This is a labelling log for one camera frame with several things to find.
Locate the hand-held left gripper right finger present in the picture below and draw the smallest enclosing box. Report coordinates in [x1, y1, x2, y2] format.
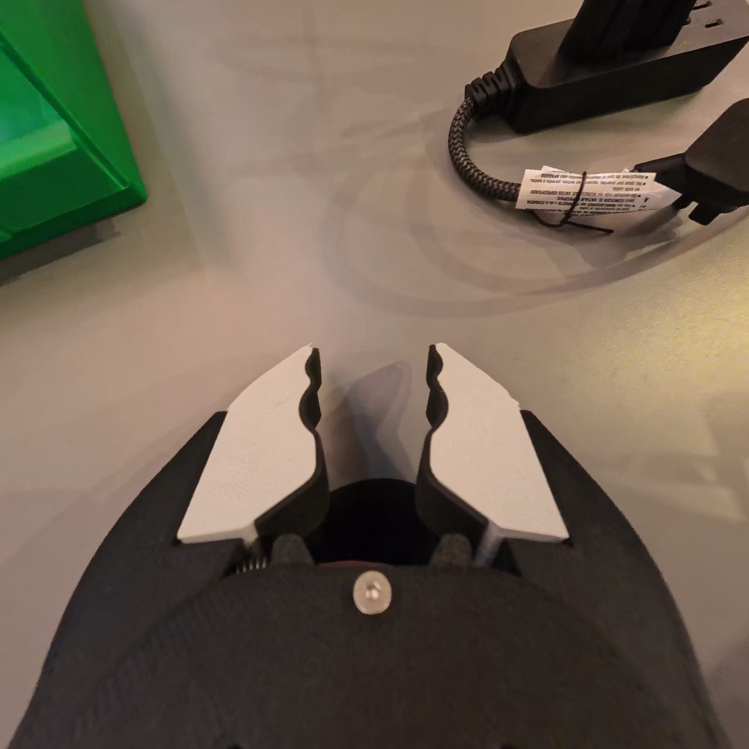
[414, 343, 570, 566]

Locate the black power strip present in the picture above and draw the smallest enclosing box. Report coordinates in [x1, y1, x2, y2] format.
[504, 0, 749, 134]

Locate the braided cord with plug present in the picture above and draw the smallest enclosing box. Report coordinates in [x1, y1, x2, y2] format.
[447, 64, 749, 227]

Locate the white cord warning label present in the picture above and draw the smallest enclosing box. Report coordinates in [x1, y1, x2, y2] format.
[515, 169, 672, 235]

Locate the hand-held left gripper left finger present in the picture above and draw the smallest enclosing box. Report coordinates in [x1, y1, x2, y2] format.
[176, 345, 330, 543]

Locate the green plastic box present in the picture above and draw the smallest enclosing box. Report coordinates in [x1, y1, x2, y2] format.
[0, 0, 147, 261]

